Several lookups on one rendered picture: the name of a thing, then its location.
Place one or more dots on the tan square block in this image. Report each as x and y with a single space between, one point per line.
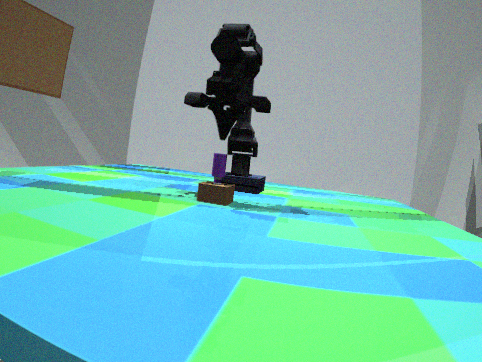
208 192

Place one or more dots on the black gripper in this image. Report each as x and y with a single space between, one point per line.
226 119

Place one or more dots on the grey marker with purple band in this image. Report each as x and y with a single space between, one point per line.
217 180

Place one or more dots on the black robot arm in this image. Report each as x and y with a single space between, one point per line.
227 49

